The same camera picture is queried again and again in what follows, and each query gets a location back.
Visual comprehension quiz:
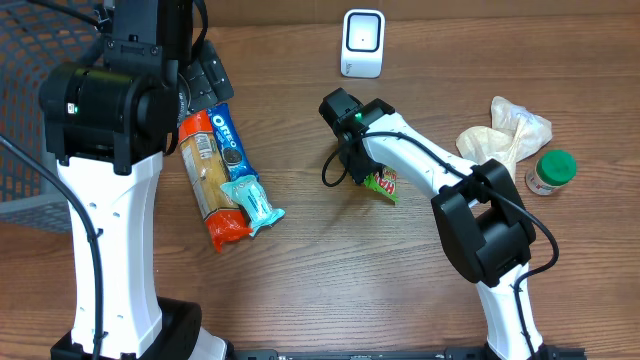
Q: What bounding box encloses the green snack packet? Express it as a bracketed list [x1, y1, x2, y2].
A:
[364, 166, 398, 203]

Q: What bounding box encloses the blue Oreo cookie pack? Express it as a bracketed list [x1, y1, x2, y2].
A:
[206, 103, 259, 181]

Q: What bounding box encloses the teal snack packet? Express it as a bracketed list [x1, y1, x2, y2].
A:
[220, 175, 285, 237]

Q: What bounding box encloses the red snack packet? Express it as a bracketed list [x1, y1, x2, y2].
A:
[179, 110, 251, 252]

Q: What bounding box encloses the beige paper bag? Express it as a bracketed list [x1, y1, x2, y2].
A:
[456, 96, 553, 180]

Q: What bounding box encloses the green lid jar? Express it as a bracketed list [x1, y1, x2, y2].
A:
[525, 150, 577, 196]

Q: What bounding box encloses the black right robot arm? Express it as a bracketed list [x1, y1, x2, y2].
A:
[319, 88, 543, 359]

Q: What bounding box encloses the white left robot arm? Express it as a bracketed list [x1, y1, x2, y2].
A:
[39, 1, 232, 360]

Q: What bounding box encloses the white barcode scanner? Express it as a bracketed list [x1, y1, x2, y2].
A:
[340, 9, 386, 78]

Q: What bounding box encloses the dark grey plastic basket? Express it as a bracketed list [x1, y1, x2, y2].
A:
[1, 0, 98, 233]

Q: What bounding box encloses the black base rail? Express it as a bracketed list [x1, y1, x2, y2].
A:
[219, 347, 589, 360]

